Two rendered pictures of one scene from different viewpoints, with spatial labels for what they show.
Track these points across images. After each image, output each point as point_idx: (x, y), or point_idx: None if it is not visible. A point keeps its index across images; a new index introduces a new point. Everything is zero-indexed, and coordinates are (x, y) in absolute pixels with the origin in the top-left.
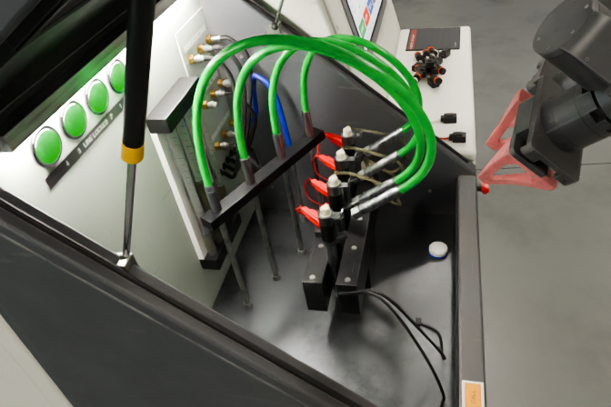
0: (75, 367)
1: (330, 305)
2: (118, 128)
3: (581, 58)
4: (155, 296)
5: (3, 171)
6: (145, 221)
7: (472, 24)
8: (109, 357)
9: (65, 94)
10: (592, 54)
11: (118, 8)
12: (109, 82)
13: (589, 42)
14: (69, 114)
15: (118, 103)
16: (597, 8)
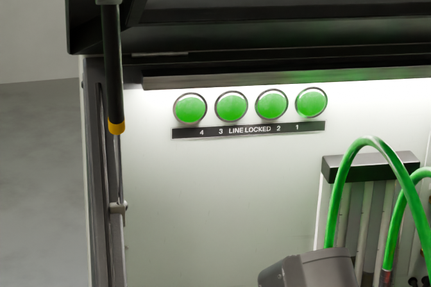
0: (91, 264)
1: None
2: (280, 142)
3: (258, 283)
4: (105, 242)
5: (142, 100)
6: (255, 235)
7: None
8: (92, 271)
9: (220, 81)
10: (264, 286)
11: (369, 50)
12: (295, 100)
13: (267, 273)
14: (226, 99)
15: (296, 123)
16: (307, 259)
